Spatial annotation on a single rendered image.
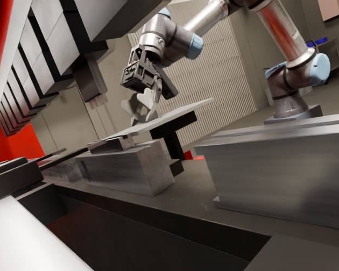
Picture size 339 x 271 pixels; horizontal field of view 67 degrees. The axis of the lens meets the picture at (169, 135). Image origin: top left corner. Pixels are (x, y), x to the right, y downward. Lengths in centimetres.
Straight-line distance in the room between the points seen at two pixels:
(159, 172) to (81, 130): 414
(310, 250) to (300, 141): 10
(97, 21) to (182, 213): 32
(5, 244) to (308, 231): 26
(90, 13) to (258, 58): 649
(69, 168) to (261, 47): 637
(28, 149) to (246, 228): 253
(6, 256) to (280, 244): 22
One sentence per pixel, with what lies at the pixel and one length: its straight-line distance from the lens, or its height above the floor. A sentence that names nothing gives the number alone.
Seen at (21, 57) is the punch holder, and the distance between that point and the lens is 93.
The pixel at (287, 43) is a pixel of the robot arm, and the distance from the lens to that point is 113.
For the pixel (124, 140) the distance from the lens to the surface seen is 56.
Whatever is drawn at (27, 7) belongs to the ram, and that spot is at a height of 135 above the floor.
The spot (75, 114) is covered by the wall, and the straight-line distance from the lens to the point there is 463.
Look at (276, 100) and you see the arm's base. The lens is 128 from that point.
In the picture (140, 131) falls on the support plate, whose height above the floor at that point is 100.
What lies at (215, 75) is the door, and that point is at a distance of 583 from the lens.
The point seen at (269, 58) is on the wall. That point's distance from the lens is 715.
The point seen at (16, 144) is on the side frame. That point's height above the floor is 112.
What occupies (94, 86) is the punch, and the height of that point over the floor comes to 112.
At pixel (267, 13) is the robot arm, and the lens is 110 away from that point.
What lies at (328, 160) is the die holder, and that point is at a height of 95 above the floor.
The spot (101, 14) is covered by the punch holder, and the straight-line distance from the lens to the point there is 43.
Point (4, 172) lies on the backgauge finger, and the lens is 50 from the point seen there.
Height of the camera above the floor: 105
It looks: 8 degrees down
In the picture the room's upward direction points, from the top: 20 degrees counter-clockwise
